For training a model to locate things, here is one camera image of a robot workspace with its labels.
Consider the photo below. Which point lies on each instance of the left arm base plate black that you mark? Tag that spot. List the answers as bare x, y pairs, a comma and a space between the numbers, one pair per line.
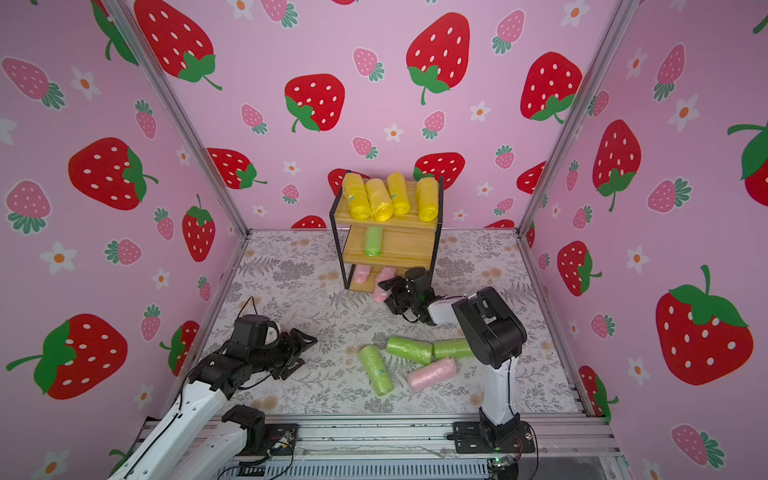
270, 440

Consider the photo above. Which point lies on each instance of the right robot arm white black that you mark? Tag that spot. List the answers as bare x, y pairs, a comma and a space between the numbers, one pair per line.
494, 333

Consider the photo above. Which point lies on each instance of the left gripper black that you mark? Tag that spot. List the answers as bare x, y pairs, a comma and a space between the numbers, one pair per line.
293, 351

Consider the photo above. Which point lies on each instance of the wooden shelf black metal frame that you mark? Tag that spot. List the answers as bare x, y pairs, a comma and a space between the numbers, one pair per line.
408, 242

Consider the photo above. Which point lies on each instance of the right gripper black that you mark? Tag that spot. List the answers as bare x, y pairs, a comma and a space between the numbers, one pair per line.
409, 296

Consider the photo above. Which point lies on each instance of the pink trash bag roll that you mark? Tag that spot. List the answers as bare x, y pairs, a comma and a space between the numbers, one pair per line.
382, 284
430, 375
361, 273

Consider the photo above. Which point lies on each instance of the aluminium rail frame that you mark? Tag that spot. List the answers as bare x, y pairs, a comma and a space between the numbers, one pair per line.
569, 446

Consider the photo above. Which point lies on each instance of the yellow trash bag roll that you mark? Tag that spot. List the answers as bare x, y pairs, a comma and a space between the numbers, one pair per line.
398, 191
427, 195
355, 193
381, 205

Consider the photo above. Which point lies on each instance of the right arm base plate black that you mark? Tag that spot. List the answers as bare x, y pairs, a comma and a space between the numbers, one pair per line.
481, 438

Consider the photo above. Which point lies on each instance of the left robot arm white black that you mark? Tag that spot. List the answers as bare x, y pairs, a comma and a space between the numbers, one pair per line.
242, 439

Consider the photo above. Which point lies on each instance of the green trash bag roll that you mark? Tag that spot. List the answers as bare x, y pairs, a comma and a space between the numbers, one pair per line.
373, 241
419, 352
371, 359
456, 349

